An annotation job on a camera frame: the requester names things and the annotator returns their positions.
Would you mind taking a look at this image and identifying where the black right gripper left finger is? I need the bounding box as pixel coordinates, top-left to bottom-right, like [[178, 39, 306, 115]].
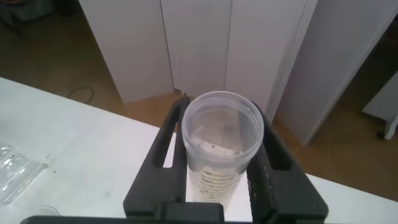
[[123, 94, 225, 221]]

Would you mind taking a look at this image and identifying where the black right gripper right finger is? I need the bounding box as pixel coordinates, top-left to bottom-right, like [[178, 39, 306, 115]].
[[245, 101, 329, 223]]

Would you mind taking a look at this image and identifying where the pale liquid test tube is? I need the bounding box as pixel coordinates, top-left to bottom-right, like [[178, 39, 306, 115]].
[[181, 90, 266, 210]]

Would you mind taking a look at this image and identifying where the clear glass beaker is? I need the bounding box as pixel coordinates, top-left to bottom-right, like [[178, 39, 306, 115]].
[[26, 204, 62, 217]]

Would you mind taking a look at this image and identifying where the clear acrylic test tube rack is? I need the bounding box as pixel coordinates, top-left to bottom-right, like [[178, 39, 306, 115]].
[[0, 142, 50, 205]]

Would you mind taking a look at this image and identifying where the white partition foot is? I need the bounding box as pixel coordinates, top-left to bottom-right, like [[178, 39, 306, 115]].
[[376, 113, 398, 141]]

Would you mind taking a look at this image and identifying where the white partition panel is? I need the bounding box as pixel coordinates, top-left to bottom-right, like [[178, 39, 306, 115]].
[[273, 0, 398, 146], [223, 0, 318, 121], [78, 0, 175, 103], [361, 70, 398, 125], [160, 0, 233, 98]]

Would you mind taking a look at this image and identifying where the grey plastic crate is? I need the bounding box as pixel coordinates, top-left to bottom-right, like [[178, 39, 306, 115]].
[[7, 0, 56, 21]]

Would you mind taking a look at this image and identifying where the black floor cable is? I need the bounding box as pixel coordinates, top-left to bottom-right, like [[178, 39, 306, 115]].
[[67, 86, 95, 105]]

